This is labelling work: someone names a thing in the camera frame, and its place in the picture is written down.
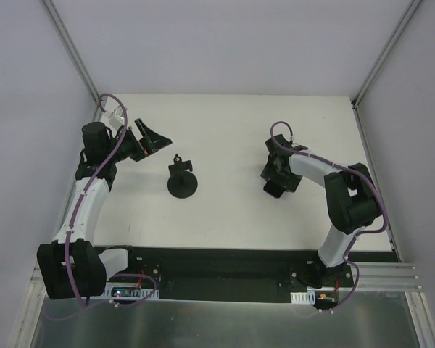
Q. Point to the cable duct board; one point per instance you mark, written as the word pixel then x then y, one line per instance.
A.
pixel 321 300
pixel 125 292

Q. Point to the right cable duct board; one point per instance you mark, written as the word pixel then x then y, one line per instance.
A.
pixel 321 300

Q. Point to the black smartphone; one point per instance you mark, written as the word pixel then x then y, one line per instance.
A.
pixel 273 189

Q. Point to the left cable duct board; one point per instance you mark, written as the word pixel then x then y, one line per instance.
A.
pixel 125 292

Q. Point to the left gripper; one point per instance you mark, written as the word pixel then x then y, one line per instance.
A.
pixel 141 143

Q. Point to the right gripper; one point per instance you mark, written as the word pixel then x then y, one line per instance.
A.
pixel 275 182

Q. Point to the left aluminium frame post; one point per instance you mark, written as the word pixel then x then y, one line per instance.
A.
pixel 70 47

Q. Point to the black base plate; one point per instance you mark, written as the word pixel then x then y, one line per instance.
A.
pixel 221 275

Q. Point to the aluminium frame post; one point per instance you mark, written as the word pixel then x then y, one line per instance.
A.
pixel 398 31
pixel 70 47

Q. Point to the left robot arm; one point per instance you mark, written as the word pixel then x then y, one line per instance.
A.
pixel 70 265

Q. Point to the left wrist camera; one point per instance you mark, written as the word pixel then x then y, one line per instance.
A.
pixel 114 119

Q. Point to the black phone stand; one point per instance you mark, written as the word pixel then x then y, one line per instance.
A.
pixel 182 183

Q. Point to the right aluminium frame post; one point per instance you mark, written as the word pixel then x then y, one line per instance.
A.
pixel 398 31

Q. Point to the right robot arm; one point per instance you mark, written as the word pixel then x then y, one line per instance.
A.
pixel 350 197

